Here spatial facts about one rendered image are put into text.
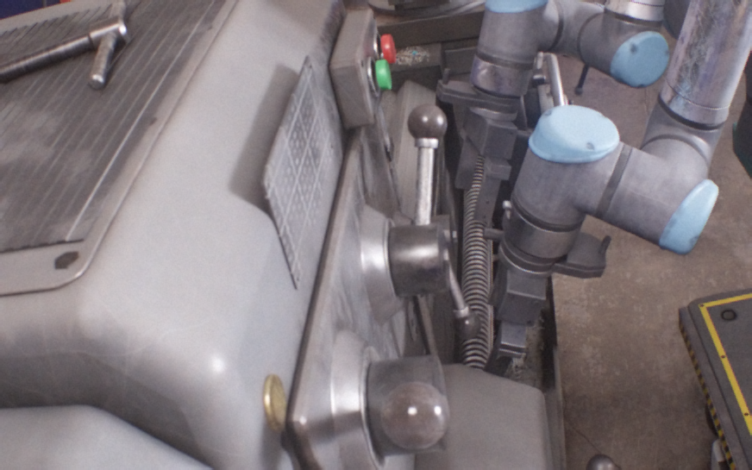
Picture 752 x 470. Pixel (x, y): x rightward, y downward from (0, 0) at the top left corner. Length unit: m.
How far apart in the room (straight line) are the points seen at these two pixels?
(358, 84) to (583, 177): 0.33
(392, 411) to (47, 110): 0.35
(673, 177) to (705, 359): 0.84
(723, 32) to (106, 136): 0.70
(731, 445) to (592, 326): 0.85
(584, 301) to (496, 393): 1.43
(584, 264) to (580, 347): 1.25
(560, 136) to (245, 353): 0.59
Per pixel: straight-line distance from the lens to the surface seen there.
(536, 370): 1.77
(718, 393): 1.82
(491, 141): 1.49
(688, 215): 1.08
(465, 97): 1.50
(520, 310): 1.18
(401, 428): 0.54
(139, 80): 0.73
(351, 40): 0.87
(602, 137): 1.08
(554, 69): 1.90
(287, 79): 0.76
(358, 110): 0.85
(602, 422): 2.23
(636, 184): 1.07
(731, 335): 1.94
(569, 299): 2.57
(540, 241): 1.13
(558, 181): 1.08
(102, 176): 0.60
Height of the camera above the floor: 1.59
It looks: 33 degrees down
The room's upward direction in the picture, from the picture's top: 14 degrees counter-clockwise
